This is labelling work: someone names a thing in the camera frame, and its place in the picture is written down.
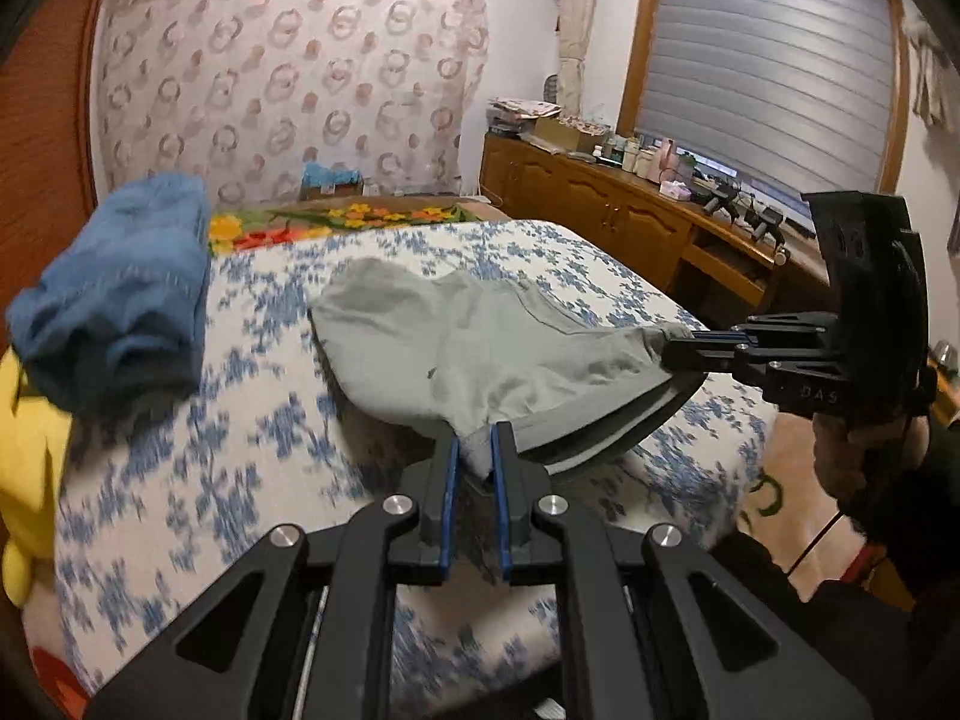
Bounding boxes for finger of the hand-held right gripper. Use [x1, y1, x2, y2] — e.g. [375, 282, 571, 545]
[662, 337, 787, 395]
[688, 311, 837, 351]

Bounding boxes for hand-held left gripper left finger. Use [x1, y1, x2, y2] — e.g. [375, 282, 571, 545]
[82, 439, 462, 720]

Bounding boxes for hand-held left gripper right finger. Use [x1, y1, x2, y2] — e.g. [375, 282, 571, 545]
[491, 420, 875, 720]

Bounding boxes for grey pants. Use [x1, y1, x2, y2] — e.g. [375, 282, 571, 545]
[309, 256, 702, 477]

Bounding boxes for person's right forearm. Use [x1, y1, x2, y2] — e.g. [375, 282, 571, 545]
[855, 420, 960, 601]

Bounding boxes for person's right hand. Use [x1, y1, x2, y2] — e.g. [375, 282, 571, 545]
[814, 412, 931, 515]

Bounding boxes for wooden cabinet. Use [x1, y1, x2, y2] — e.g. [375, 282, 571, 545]
[480, 131, 841, 331]

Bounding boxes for group of toiletry bottles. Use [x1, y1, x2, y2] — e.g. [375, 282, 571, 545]
[592, 135, 695, 181]

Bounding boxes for blue floral bedsheet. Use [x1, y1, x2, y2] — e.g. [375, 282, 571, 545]
[52, 219, 781, 698]

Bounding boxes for hanging beige cloth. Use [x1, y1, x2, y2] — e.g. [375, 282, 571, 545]
[904, 15, 960, 128]

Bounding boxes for grey window blind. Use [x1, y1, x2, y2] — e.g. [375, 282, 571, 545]
[634, 0, 897, 200]

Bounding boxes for open cardboard box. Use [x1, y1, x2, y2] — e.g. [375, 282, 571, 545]
[529, 114, 605, 152]

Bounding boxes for colourful flower blanket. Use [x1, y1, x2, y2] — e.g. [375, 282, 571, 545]
[206, 199, 511, 256]

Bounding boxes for stack of magazines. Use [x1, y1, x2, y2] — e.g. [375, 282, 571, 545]
[487, 96, 563, 137]

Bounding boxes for beige tied curtain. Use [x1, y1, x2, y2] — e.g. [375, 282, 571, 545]
[555, 0, 593, 110]

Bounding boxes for blue jeans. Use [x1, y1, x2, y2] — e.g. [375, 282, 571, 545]
[7, 172, 212, 413]

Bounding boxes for yellow plush toy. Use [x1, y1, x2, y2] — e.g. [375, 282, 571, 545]
[0, 345, 72, 608]

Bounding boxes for circle-patterned sheer curtain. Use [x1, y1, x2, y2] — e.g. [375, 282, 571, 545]
[90, 0, 490, 211]

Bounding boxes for wooden louvered wardrobe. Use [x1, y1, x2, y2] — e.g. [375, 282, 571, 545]
[0, 0, 121, 346]

